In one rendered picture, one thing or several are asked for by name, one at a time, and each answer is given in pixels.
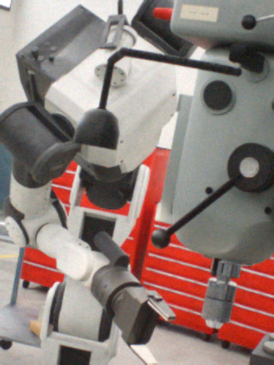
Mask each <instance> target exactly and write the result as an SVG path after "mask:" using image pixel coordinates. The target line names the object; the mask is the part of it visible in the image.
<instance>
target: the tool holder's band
mask: <svg viewBox="0 0 274 365"><path fill-rule="evenodd" d="M208 286H210V287H212V288H217V289H220V290H224V291H229V292H230V291H236V290H237V284H236V283H234V282H232V281H230V283H224V282H220V281H218V280H217V279H216V278H213V279H209V282H208Z"/></svg>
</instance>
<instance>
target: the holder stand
mask: <svg viewBox="0 0 274 365"><path fill-rule="evenodd" d="M249 365H274V333H272V334H270V335H269V334H266V335H265V337H264V338H263V339H262V340H261V341H260V342H259V343H258V345H257V347H256V349H255V350H254V352H253V353H252V354H251V355H250V363H249Z"/></svg>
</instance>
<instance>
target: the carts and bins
mask: <svg viewBox="0 0 274 365"><path fill-rule="evenodd" d="M0 241H2V242H5V243H9V244H16V243H15V242H14V241H13V240H12V238H11V237H10V235H9V234H8V232H7V229H6V227H5V222H0ZM16 245H17V244H16ZM26 247H27V248H34V249H37V250H40V249H38V248H35V247H34V246H33V245H32V244H30V243H29V244H28V245H26V246H24V247H23V248H21V247H20V250H19V258H18V262H17V267H16V271H15V279H14V283H13V288H12V292H11V294H12V296H11V302H10V303H8V304H7V305H5V306H4V307H2V308H1V309H0V338H1V340H0V347H1V348H2V349H3V350H9V349H10V348H11V346H12V342H13V341H14V342H17V343H21V344H24V345H31V346H34V347H38V348H41V343H42V341H41V339H40V332H41V328H42V320H43V315H44V310H45V306H41V308H37V307H32V306H27V305H23V304H19V303H16V298H17V294H18V289H19V286H20V277H21V273H22V272H21V270H22V265H23V260H24V253H25V249H26Z"/></svg>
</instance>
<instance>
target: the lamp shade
mask: <svg viewBox="0 0 274 365"><path fill-rule="evenodd" d="M119 135H120V133H119V126H118V119H117V117H116V116H115V115H114V114H113V113H112V112H109V111H108V109H104V108H92V109H90V110H88V111H86V112H84V113H83V114H82V115H81V117H80V118H79V120H78V122H77V124H76V127H75V131H74V136H73V142H75V143H81V144H85V145H90V146H94V147H101V148H107V149H111V150H117V143H118V139H119Z"/></svg>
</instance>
